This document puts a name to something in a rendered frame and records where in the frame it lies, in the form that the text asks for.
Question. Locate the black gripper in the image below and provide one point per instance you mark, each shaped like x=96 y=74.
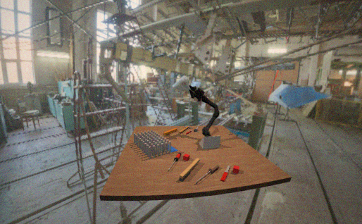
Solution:
x=193 y=92

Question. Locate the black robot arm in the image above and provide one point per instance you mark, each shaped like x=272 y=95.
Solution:
x=205 y=99

